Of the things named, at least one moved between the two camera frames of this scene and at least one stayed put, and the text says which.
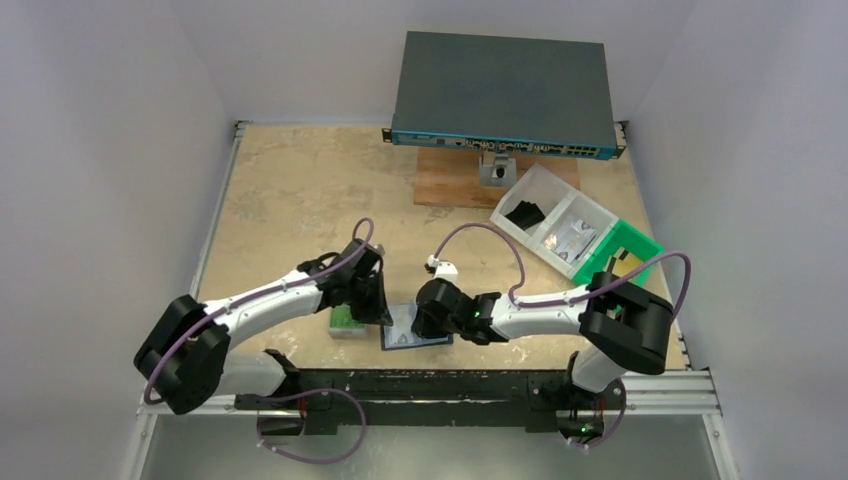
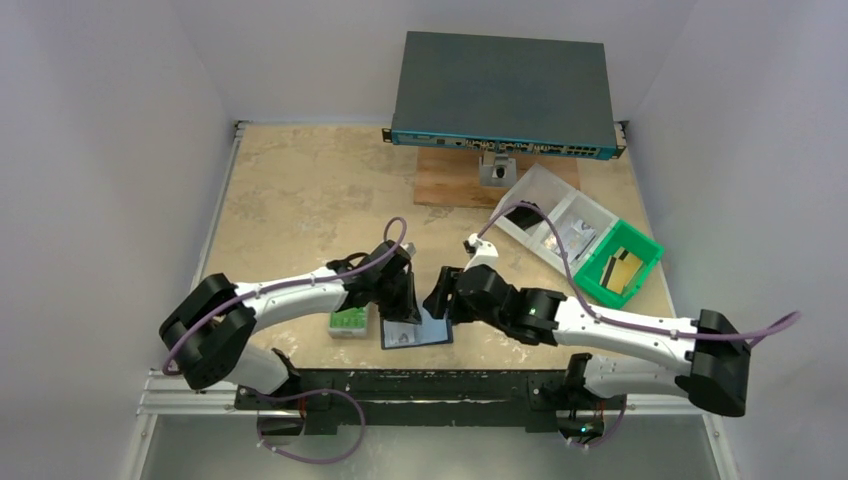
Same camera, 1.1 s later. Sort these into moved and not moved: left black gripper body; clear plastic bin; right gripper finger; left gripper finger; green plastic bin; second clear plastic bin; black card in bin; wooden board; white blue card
Moved: left gripper finger; right gripper finger; left black gripper body
Not moved: wooden board; black card in bin; green plastic bin; second clear plastic bin; white blue card; clear plastic bin
